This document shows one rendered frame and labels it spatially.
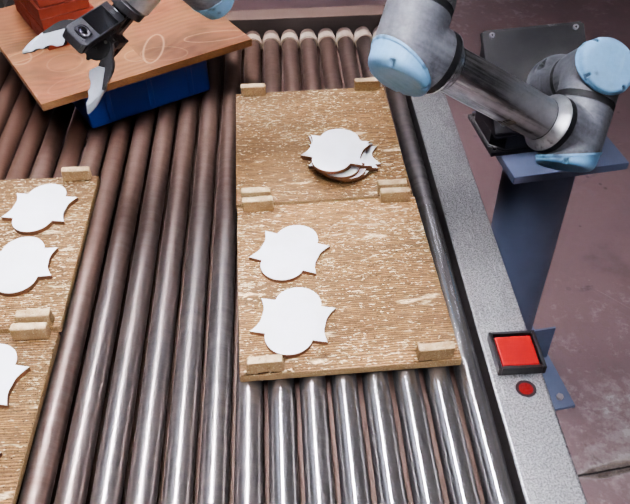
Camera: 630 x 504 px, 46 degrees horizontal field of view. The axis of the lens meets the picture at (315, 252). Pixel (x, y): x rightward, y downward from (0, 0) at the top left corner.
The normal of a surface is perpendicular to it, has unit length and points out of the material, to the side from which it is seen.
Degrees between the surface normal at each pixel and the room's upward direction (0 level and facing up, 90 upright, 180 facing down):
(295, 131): 0
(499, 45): 47
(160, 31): 0
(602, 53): 40
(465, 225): 0
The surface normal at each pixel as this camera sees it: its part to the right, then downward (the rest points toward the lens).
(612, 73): 0.16, -0.14
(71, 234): -0.01, -0.73
